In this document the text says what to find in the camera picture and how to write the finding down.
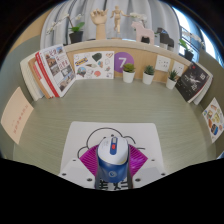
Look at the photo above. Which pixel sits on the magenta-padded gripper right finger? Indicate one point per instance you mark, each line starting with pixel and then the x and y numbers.
pixel 150 171

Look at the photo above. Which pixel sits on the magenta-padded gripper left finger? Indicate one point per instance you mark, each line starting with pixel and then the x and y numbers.
pixel 76 171

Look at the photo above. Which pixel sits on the blue and white computer mouse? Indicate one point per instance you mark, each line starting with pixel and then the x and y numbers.
pixel 112 156

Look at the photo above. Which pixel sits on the white cartoon-print mouse pad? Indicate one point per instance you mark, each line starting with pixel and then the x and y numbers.
pixel 80 136

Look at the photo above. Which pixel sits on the colourful illustrated book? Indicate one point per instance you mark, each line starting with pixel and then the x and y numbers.
pixel 214 120

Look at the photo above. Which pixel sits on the beige book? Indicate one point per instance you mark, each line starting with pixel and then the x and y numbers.
pixel 16 115

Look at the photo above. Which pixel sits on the small plant in white pot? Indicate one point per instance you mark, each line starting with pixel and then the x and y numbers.
pixel 171 84
pixel 148 79
pixel 128 77

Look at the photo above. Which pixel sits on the black-covered book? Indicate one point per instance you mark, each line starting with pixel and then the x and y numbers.
pixel 192 81

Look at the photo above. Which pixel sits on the brown-covered book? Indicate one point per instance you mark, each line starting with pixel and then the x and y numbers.
pixel 37 80

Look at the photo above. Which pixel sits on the red-spined picture magazine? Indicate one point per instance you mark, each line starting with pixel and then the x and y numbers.
pixel 58 70

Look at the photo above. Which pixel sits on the white books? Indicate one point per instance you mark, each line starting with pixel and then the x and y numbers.
pixel 28 78

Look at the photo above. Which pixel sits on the white illustrated sticker card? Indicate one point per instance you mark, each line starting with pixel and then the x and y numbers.
pixel 94 65

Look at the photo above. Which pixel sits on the green desk partition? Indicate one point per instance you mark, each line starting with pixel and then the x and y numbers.
pixel 213 80
pixel 13 70

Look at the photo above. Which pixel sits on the purple round number sign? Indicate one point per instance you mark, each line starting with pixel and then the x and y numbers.
pixel 122 60

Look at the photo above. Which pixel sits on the white orchid in black pot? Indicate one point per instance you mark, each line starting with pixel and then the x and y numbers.
pixel 188 55
pixel 76 36
pixel 138 15

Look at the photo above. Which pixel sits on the black wooden horse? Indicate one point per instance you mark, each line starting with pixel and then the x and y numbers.
pixel 165 38

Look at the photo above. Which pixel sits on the pink wooden horse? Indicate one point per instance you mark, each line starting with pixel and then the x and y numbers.
pixel 143 31

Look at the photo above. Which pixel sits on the dark-framed window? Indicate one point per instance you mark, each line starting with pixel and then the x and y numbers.
pixel 193 30

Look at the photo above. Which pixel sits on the wooden hand model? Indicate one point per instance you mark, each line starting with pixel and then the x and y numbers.
pixel 99 20

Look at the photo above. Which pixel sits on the grey curtain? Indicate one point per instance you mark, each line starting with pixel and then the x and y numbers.
pixel 80 8

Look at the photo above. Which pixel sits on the white wall socket plate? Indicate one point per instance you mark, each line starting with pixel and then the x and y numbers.
pixel 178 67
pixel 163 63

